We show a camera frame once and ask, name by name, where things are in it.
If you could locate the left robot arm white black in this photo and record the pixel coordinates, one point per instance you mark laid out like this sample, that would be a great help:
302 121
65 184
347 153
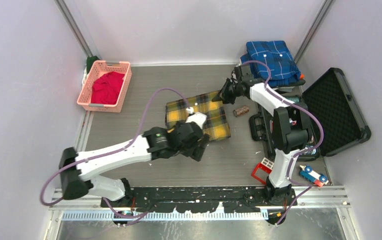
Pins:
81 172

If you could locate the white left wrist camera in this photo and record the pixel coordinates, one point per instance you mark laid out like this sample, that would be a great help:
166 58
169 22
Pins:
195 117

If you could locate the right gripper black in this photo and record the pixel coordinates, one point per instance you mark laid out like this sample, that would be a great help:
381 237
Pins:
223 96

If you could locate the red plastic frame block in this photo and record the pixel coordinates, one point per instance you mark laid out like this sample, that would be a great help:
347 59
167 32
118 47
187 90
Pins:
266 166

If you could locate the blue plaid folded shirt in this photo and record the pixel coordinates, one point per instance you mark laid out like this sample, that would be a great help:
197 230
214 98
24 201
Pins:
276 55

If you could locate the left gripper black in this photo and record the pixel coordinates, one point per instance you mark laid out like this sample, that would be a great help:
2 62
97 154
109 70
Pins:
195 151

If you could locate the yellow plaid flannel shirt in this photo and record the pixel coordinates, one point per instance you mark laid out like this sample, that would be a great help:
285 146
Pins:
209 115

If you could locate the pink plastic laundry basket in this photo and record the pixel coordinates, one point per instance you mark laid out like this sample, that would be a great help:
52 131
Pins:
98 69

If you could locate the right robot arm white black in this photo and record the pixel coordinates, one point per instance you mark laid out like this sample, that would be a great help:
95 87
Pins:
290 128

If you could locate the brown poker chip roll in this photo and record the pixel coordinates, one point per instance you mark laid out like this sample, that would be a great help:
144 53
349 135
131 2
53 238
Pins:
241 111

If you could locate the green and white cloth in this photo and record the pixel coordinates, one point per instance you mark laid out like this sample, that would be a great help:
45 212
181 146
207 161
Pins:
89 63

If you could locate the red garment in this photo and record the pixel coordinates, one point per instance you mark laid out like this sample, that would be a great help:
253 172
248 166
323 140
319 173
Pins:
107 88

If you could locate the blue toy figure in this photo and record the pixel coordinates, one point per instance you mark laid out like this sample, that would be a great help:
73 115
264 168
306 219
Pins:
307 172

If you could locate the black foam-lined carrying case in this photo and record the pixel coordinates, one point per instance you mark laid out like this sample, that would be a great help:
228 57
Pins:
331 101

